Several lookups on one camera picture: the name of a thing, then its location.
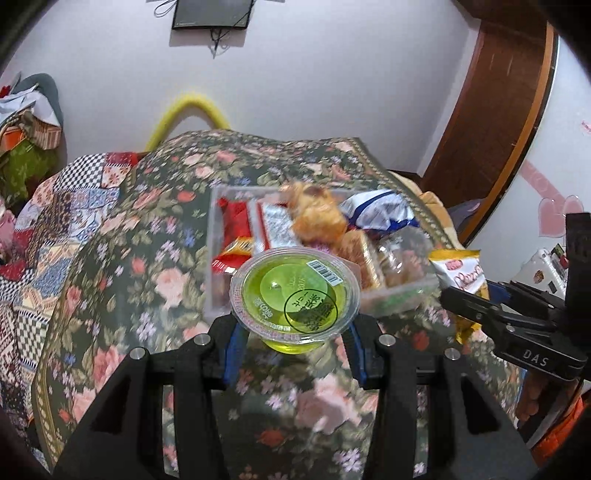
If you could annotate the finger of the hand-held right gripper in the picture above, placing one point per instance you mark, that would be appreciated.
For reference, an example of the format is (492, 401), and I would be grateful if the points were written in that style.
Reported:
(526, 293)
(480, 309)

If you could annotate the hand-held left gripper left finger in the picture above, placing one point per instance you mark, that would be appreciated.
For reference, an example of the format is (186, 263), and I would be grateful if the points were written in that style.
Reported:
(233, 353)

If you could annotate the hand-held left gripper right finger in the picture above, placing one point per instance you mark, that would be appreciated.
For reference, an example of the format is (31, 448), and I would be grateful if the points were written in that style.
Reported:
(356, 353)

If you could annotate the yellow white snack packet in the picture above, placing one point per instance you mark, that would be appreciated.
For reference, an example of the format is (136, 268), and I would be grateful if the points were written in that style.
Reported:
(455, 277)

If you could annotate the clear plastic container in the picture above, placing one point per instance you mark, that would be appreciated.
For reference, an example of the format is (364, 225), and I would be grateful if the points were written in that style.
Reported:
(397, 296)

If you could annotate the green jelly cup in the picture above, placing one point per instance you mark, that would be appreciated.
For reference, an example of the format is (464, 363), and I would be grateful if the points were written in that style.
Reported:
(286, 295)

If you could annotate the white box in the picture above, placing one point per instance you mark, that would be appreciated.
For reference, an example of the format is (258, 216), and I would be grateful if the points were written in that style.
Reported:
(542, 267)

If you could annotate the orange cracker packet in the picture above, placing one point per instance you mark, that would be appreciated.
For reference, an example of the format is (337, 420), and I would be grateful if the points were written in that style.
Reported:
(362, 258)

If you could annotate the orange red snack packet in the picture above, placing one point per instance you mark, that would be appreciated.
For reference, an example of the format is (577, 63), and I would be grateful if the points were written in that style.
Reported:
(235, 249)

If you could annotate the person's orange clothing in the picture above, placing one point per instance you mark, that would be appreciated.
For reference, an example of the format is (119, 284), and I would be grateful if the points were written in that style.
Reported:
(563, 429)

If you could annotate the green floral blanket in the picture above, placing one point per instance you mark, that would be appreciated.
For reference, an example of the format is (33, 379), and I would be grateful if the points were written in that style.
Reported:
(152, 277)

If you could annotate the tan blanket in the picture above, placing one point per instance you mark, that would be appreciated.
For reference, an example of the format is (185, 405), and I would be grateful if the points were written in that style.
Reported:
(429, 198)

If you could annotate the plain red snack packet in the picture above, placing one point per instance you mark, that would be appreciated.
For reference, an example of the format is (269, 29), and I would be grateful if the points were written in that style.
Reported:
(235, 221)

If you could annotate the golden pastry bag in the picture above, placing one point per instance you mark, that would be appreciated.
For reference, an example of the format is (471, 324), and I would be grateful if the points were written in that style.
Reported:
(318, 217)

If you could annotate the white blue snack packet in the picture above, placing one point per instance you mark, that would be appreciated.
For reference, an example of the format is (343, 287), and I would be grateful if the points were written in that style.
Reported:
(374, 210)

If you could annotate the patchwork quilt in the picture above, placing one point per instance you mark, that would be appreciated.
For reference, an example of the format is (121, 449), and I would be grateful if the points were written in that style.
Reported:
(46, 254)

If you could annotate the yellow foam tube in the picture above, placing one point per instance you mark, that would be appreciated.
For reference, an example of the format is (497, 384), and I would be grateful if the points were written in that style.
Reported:
(194, 99)

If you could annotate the pile of clothes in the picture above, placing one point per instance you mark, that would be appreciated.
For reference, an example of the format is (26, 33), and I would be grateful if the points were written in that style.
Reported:
(27, 115)

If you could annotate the brown wooden door frame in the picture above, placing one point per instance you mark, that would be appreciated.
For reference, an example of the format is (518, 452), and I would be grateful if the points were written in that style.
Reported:
(489, 115)

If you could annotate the wall-mounted screen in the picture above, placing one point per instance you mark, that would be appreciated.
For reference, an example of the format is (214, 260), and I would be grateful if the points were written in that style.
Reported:
(212, 11)

